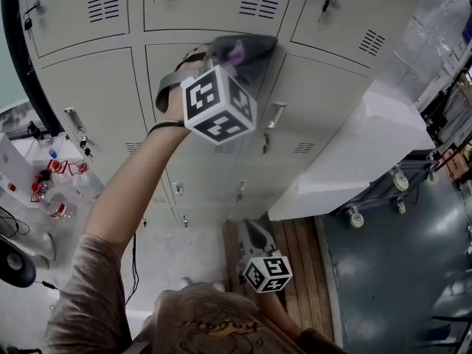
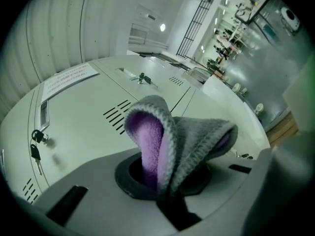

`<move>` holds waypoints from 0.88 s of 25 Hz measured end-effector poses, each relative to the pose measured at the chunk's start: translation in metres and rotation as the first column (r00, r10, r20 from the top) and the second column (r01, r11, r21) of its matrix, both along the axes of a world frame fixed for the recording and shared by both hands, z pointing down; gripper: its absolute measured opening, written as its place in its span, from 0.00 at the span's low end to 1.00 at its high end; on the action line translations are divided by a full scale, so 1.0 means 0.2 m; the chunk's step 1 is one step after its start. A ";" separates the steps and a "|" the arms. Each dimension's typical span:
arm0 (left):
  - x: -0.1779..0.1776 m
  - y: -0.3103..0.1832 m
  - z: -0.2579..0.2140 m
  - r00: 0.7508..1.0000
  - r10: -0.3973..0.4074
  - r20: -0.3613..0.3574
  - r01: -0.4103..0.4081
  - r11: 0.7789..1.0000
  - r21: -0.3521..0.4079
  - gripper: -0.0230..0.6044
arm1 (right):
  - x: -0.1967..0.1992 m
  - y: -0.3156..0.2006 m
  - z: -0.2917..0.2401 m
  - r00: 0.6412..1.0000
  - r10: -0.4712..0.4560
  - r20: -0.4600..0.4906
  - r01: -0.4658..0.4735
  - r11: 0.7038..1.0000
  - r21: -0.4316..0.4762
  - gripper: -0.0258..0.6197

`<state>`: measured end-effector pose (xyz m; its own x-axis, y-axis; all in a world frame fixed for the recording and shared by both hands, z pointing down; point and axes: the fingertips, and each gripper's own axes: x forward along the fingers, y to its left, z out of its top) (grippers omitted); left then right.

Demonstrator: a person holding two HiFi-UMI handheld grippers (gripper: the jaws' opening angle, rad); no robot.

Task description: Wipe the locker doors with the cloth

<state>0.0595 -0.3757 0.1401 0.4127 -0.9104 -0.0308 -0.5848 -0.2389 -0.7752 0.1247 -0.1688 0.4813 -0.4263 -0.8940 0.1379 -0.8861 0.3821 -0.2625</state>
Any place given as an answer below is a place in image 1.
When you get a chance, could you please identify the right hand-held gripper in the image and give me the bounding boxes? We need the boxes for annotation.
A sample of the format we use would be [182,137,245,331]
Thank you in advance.
[239,219,293,294]

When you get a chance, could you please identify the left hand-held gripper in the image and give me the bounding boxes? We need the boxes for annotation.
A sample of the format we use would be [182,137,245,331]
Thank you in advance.
[180,55,258,146]

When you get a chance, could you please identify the grey purple cleaning cloth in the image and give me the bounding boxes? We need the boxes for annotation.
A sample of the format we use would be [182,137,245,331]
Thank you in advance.
[204,33,280,88]

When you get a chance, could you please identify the person's left forearm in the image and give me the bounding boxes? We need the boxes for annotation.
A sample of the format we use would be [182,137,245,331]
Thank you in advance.
[83,122,191,261]

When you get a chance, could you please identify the person's right forearm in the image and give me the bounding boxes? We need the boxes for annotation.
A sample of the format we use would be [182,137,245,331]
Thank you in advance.
[257,291,303,341]

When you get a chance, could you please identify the person's left hand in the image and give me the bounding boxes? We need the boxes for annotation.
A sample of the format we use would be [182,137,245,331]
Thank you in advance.
[158,85,185,125]

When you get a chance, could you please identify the wooden plank platform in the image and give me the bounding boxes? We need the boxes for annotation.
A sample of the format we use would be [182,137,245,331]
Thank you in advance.
[221,215,335,341]

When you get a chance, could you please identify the black wrist band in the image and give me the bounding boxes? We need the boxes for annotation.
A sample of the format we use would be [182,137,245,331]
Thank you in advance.
[146,119,185,137]

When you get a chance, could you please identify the person's brown printed shirt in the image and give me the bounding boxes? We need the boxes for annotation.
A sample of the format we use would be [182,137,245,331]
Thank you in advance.
[44,234,347,354]

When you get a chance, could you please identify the grey metal locker unit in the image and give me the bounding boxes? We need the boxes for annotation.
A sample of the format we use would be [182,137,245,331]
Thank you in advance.
[16,0,431,228]

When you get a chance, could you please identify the large white box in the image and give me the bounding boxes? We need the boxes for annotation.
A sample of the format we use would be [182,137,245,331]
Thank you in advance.
[268,90,436,221]

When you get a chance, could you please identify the clear water jug red cap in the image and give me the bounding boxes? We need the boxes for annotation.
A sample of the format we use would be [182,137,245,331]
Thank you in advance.
[68,159,104,198]
[46,159,71,190]
[35,182,78,223]

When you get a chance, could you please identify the grey wheeled cart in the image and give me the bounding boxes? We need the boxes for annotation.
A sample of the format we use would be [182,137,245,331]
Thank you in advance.
[333,156,440,229]

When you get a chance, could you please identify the black framed glass fridge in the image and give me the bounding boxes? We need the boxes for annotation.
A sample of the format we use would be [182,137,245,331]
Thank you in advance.
[0,0,62,136]

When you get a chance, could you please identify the white carton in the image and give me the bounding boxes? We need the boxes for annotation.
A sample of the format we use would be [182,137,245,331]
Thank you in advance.
[0,133,34,198]

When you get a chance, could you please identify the brown cardboard box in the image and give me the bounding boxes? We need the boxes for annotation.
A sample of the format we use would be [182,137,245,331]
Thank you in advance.
[444,149,472,180]

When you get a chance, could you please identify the clear plastic sheet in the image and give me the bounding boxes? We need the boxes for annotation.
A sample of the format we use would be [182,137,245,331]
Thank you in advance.
[390,0,472,105]

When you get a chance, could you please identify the cluttered metal shelf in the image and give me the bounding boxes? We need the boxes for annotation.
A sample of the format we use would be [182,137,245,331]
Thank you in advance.
[420,68,472,150]

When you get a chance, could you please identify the black round machine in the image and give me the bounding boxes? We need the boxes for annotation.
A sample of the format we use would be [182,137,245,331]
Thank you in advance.
[0,234,38,289]

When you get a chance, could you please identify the grey gripper hand strap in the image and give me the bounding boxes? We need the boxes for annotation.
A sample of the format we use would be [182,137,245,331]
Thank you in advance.
[154,48,213,114]

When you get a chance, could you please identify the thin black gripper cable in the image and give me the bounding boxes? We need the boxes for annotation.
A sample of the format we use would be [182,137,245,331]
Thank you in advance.
[125,232,140,305]

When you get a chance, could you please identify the black clamped metal rail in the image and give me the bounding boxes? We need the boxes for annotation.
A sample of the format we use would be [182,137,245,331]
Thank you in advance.
[5,120,52,142]

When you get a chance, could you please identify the black power adapter with cable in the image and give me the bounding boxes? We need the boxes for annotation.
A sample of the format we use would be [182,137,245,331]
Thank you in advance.
[35,279,62,293]

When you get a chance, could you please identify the black metal frame table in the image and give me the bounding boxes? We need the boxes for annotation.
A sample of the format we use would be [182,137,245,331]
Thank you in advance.
[431,313,472,354]

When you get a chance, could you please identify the black looped cable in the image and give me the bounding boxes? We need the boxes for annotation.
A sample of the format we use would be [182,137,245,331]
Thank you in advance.
[0,204,30,237]

